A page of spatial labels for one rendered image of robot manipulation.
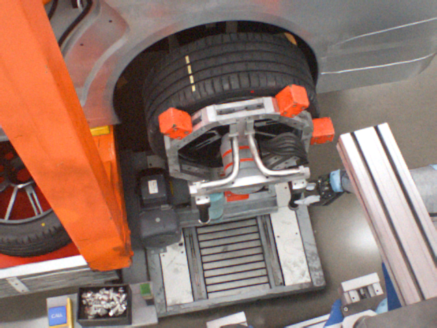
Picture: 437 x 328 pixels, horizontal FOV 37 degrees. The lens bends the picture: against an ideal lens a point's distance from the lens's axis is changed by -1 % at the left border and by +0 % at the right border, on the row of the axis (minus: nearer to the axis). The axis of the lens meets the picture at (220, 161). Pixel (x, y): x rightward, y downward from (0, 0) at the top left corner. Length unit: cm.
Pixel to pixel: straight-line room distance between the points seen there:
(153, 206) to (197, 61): 83
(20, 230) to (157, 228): 57
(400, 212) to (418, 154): 242
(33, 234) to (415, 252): 196
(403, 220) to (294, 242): 205
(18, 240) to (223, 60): 116
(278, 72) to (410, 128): 144
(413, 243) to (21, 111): 90
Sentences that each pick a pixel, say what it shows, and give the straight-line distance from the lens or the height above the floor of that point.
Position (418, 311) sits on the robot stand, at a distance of 109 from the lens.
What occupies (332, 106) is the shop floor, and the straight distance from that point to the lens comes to 359.
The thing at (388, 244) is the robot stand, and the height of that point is 203.
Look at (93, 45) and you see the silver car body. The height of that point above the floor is 125.
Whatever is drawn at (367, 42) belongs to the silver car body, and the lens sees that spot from 250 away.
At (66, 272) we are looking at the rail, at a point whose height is 33.
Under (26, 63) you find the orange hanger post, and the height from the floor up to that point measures 195.
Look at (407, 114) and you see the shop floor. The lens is 365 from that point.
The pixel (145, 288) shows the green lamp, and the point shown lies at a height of 66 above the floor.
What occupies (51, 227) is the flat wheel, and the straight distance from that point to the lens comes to 280.
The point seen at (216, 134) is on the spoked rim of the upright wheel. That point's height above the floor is 82.
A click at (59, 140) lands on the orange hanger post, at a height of 162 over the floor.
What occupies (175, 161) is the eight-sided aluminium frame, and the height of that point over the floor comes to 86.
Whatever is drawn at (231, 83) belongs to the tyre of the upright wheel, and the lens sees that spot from 222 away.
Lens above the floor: 305
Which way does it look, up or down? 64 degrees down
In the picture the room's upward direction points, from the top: straight up
